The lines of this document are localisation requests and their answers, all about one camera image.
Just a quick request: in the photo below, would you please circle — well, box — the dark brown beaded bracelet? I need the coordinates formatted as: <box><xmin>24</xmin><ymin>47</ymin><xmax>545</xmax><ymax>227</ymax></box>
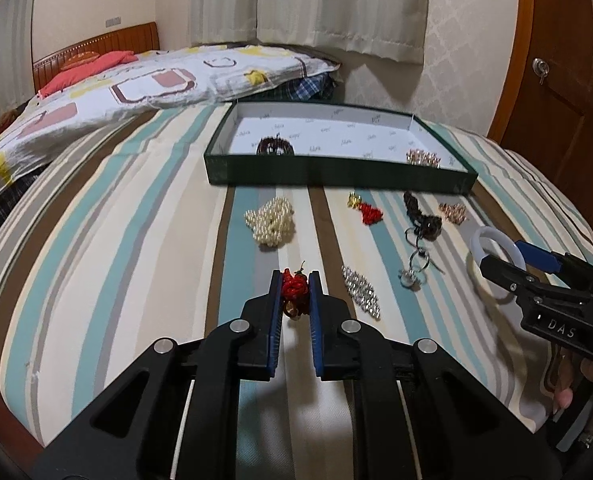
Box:
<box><xmin>403</xmin><ymin>190</ymin><xmax>444</xmax><ymax>243</ymax></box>

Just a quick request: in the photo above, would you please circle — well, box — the orange cushion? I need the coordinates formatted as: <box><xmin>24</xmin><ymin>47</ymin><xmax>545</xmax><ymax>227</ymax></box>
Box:
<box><xmin>59</xmin><ymin>52</ymin><xmax>100</xmax><ymax>71</ymax></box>

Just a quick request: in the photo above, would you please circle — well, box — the white jade bangle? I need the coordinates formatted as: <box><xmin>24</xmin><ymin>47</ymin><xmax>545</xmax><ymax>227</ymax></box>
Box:
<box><xmin>469</xmin><ymin>226</ymin><xmax>529</xmax><ymax>303</ymax></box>

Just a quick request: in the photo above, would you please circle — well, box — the patterned white quilt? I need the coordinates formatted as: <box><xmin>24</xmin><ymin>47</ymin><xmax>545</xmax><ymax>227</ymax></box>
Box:
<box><xmin>0</xmin><ymin>44</ymin><xmax>342</xmax><ymax>216</ymax></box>

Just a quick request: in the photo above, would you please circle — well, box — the person's right hand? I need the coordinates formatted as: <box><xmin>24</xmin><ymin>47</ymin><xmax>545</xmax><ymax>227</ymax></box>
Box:
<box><xmin>543</xmin><ymin>352</ymin><xmax>593</xmax><ymax>433</ymax></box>

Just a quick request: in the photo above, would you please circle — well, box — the narrow beige window curtain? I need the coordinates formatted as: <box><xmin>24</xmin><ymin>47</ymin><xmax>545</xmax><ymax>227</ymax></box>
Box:
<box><xmin>189</xmin><ymin>0</ymin><xmax>262</xmax><ymax>47</ymax></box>

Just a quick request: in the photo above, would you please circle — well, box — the plaid blanket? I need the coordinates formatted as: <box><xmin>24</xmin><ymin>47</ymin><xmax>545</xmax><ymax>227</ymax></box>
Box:
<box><xmin>0</xmin><ymin>170</ymin><xmax>44</xmax><ymax>253</ymax></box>
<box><xmin>246</xmin><ymin>72</ymin><xmax>337</xmax><ymax>108</ymax></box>

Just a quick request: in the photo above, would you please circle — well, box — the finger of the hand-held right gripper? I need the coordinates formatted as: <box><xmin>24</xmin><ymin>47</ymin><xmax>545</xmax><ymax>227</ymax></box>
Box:
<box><xmin>479</xmin><ymin>256</ymin><xmax>537</xmax><ymax>301</ymax></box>
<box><xmin>515</xmin><ymin>241</ymin><xmax>593</xmax><ymax>282</ymax></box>

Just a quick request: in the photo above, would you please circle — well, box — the green tray box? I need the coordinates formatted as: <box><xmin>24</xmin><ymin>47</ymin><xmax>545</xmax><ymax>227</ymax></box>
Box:
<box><xmin>204</xmin><ymin>101</ymin><xmax>478</xmax><ymax>195</ymax></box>

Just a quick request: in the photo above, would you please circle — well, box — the wooden headboard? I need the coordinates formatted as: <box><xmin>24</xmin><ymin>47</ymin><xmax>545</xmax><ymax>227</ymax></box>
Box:
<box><xmin>31</xmin><ymin>21</ymin><xmax>161</xmax><ymax>95</ymax></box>

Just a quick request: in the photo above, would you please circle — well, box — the striped bed sheet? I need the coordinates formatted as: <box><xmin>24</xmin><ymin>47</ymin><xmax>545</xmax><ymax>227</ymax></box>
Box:
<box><xmin>0</xmin><ymin>105</ymin><xmax>593</xmax><ymax>480</ymax></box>

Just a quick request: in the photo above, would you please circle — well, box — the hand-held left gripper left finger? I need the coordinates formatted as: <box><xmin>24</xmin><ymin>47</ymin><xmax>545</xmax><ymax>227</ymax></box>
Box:
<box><xmin>31</xmin><ymin>270</ymin><xmax>283</xmax><ymax>480</ymax></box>

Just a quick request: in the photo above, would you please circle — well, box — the red pillow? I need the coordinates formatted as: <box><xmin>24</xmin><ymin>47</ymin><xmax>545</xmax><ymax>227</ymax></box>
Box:
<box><xmin>37</xmin><ymin>50</ymin><xmax>140</xmax><ymax>98</ymax></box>

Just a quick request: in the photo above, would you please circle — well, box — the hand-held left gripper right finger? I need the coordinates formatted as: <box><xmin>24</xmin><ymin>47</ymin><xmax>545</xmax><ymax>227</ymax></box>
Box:
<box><xmin>307</xmin><ymin>270</ymin><xmax>562</xmax><ymax>480</ymax></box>

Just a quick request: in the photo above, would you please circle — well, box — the pearl necklace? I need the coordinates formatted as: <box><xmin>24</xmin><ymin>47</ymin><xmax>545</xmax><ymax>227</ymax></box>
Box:
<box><xmin>244</xmin><ymin>197</ymin><xmax>297</xmax><ymax>250</ymax></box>

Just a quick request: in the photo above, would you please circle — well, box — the wooden door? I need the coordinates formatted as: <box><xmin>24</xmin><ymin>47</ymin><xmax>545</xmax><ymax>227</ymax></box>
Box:
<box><xmin>486</xmin><ymin>0</ymin><xmax>593</xmax><ymax>241</ymax></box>

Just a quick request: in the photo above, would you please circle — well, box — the large rose gold chain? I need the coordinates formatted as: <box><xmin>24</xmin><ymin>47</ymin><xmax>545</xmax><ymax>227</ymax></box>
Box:
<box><xmin>405</xmin><ymin>148</ymin><xmax>442</xmax><ymax>167</ymax></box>

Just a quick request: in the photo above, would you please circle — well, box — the dark red beaded bracelet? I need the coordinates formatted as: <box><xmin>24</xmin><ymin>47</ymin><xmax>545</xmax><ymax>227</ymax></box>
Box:
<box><xmin>256</xmin><ymin>135</ymin><xmax>297</xmax><ymax>158</ymax></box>

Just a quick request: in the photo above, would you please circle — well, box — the silver key ring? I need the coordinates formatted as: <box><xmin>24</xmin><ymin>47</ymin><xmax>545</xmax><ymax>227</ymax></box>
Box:
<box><xmin>399</xmin><ymin>226</ymin><xmax>447</xmax><ymax>291</ymax></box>

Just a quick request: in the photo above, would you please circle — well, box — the striped side curtain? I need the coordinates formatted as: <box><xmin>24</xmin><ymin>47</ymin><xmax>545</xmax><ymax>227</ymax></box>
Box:
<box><xmin>0</xmin><ymin>0</ymin><xmax>42</xmax><ymax>136</ymax></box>

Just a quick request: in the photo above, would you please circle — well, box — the wide beige window curtain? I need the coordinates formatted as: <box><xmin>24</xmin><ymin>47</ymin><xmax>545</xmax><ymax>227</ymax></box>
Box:
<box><xmin>256</xmin><ymin>0</ymin><xmax>429</xmax><ymax>66</ymax></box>

